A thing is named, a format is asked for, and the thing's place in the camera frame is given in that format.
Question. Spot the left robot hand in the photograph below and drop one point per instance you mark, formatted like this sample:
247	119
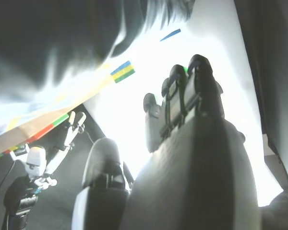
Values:
194	179

